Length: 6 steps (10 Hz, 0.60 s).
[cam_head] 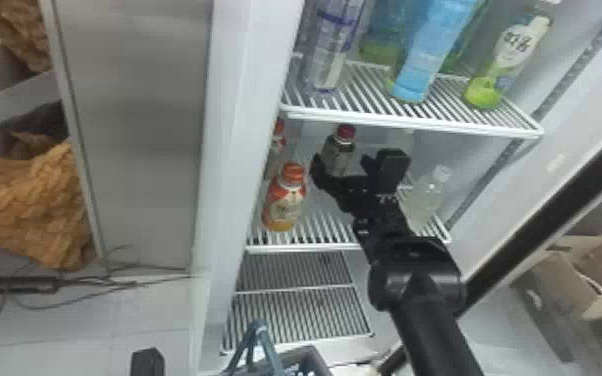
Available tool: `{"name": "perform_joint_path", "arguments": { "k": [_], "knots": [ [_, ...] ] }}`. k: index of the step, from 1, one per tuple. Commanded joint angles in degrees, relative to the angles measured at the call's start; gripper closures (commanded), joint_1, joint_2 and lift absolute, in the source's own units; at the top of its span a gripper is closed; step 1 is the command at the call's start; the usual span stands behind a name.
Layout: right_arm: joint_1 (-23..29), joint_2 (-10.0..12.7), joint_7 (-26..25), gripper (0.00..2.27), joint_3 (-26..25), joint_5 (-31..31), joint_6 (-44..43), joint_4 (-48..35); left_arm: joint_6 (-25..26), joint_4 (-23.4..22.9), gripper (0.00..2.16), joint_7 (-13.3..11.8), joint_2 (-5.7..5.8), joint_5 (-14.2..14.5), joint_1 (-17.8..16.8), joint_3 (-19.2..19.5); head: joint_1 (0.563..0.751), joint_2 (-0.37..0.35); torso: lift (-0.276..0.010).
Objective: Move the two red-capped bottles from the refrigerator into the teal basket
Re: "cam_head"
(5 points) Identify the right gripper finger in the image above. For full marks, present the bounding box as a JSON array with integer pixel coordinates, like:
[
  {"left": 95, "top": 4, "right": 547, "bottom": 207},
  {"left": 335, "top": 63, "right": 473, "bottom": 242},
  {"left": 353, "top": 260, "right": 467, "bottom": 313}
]
[
  {"left": 309, "top": 152, "right": 347, "bottom": 199},
  {"left": 359, "top": 154, "right": 382, "bottom": 184}
]

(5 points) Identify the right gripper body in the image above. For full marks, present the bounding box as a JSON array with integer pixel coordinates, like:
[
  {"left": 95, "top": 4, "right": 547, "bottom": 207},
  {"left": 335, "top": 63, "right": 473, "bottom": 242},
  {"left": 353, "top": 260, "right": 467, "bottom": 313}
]
[{"left": 327, "top": 174, "right": 405, "bottom": 221}]

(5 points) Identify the dark bottle with red cap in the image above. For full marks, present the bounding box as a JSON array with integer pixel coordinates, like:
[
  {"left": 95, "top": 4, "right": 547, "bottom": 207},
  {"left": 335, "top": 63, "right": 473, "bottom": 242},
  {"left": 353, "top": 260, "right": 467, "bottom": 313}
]
[{"left": 320, "top": 123, "right": 358, "bottom": 179}]

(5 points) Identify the orange bottle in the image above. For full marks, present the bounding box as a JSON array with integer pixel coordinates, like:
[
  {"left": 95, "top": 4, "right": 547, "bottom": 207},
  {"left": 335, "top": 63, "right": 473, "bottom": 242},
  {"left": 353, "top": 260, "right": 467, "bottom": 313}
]
[
  {"left": 260, "top": 162, "right": 309, "bottom": 233},
  {"left": 265, "top": 117, "right": 290, "bottom": 181}
]

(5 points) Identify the clear bottle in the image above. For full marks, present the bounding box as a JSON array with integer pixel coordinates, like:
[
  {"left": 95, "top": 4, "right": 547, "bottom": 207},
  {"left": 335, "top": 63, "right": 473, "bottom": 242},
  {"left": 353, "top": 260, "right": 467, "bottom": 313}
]
[{"left": 402, "top": 164, "right": 453, "bottom": 233}]

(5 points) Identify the silver can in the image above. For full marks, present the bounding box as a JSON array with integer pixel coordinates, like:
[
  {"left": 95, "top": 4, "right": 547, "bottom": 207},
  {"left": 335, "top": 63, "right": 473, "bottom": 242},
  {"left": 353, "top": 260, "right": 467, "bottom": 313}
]
[{"left": 295, "top": 0, "right": 368, "bottom": 95}]

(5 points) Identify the blue bottle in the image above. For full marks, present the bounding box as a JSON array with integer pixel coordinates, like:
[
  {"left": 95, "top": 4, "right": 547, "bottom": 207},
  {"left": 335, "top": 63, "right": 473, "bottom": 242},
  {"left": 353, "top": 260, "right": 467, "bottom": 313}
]
[{"left": 386, "top": 0, "right": 487, "bottom": 105}]

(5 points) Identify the white fridge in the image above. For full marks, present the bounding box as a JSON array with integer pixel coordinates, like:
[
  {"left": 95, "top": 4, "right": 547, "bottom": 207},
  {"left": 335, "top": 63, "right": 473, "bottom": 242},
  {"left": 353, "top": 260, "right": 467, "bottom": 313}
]
[{"left": 38, "top": 0, "right": 602, "bottom": 376}]

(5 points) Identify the green bottle with white label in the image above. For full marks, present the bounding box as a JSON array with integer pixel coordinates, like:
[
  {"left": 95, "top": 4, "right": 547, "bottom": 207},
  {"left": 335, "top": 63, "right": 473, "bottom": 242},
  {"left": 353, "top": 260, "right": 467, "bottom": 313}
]
[{"left": 460, "top": 0, "right": 557, "bottom": 110}]

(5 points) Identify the blue basket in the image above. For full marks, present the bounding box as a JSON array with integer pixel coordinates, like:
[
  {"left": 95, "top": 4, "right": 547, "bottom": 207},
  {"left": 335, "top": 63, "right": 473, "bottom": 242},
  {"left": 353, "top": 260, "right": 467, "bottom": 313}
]
[{"left": 221, "top": 318, "right": 335, "bottom": 376}]

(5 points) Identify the fridge door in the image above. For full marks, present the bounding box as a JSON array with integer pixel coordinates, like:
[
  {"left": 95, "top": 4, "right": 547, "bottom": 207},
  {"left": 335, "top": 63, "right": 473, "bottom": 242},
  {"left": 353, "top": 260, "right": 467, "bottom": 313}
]
[{"left": 378, "top": 117, "right": 602, "bottom": 376}]

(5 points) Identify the cardboard box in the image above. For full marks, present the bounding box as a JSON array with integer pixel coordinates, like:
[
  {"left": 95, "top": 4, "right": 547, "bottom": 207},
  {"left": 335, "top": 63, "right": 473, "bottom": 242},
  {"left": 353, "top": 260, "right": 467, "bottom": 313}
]
[{"left": 509, "top": 233, "right": 602, "bottom": 365}]

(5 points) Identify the black power strip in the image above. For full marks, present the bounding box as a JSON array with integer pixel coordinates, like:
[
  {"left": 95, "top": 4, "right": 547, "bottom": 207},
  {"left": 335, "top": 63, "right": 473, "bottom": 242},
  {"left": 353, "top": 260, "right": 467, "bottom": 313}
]
[{"left": 0, "top": 274, "right": 65, "bottom": 296}]

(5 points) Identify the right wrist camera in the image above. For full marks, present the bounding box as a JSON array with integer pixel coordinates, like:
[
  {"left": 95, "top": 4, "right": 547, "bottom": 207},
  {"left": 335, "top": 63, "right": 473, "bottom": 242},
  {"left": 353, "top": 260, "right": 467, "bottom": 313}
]
[{"left": 375, "top": 147, "right": 412, "bottom": 197}]

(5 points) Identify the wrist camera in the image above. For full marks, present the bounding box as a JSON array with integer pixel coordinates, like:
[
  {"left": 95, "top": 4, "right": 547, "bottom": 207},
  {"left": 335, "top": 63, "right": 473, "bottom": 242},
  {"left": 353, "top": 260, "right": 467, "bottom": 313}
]
[
  {"left": 375, "top": 147, "right": 412, "bottom": 197},
  {"left": 129, "top": 346, "right": 166, "bottom": 376}
]

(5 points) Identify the grey cable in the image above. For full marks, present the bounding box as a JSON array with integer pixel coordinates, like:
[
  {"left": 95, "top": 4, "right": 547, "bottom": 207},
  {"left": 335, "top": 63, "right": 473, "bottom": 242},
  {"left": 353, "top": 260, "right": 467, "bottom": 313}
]
[{"left": 0, "top": 245, "right": 193, "bottom": 340}]

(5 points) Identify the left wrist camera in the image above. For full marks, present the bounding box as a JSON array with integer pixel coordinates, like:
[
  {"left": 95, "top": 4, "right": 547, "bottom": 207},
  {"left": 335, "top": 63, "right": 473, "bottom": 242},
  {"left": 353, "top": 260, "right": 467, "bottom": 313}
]
[{"left": 129, "top": 346, "right": 166, "bottom": 376}]

